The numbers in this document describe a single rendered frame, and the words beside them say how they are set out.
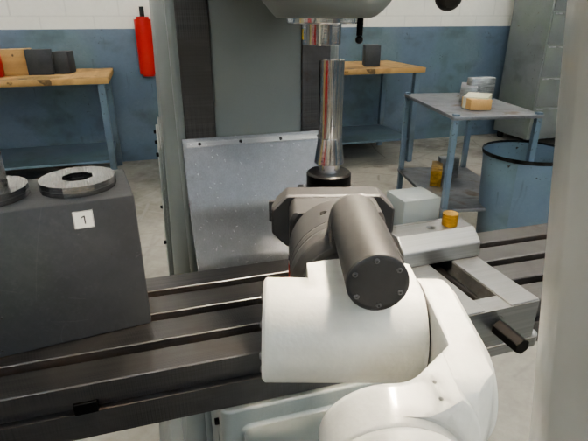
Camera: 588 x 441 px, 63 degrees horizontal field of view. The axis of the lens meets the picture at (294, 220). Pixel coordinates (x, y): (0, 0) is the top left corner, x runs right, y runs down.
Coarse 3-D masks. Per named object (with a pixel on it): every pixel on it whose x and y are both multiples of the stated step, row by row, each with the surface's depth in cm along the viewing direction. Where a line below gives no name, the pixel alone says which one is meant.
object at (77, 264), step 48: (0, 192) 54; (48, 192) 56; (96, 192) 58; (0, 240) 53; (48, 240) 55; (96, 240) 58; (0, 288) 55; (48, 288) 57; (96, 288) 60; (144, 288) 63; (0, 336) 57; (48, 336) 60
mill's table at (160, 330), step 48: (480, 240) 89; (528, 240) 91; (192, 288) 74; (240, 288) 73; (528, 288) 73; (96, 336) 62; (144, 336) 62; (192, 336) 63; (240, 336) 62; (0, 384) 54; (48, 384) 54; (96, 384) 55; (144, 384) 56; (192, 384) 60; (240, 384) 61; (288, 384) 63; (0, 432) 53; (48, 432) 55; (96, 432) 57
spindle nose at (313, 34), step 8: (304, 24) 56; (312, 24) 56; (320, 24) 55; (328, 24) 55; (336, 24) 56; (304, 32) 57; (312, 32) 56; (320, 32) 56; (328, 32) 56; (336, 32) 56; (304, 40) 57; (312, 40) 56; (320, 40) 56; (328, 40) 56; (336, 40) 57
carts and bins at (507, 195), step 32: (416, 96) 306; (448, 96) 306; (480, 96) 265; (448, 160) 256; (512, 160) 246; (544, 160) 278; (448, 192) 264; (480, 192) 274; (512, 192) 253; (544, 192) 248; (480, 224) 277; (512, 224) 260
